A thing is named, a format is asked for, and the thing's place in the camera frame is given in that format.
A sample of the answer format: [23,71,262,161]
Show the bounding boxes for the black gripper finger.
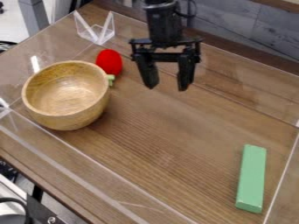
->
[135,51,159,89]
[178,49,197,91]

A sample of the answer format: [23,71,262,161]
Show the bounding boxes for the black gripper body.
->
[129,37,203,64]

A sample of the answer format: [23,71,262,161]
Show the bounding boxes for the red plush fruit green stem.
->
[97,49,123,86]

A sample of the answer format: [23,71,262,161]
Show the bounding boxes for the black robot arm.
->
[130,0,202,91]

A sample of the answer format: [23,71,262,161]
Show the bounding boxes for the wooden bowl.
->
[22,60,110,130]

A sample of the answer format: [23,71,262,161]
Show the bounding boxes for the green rectangular block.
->
[236,144,268,214]

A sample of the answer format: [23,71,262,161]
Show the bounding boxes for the black device bottom left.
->
[0,198,67,224]

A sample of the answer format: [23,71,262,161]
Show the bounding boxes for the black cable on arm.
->
[174,0,199,29]

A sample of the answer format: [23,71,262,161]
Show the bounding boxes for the clear acrylic tray enclosure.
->
[0,6,299,224]

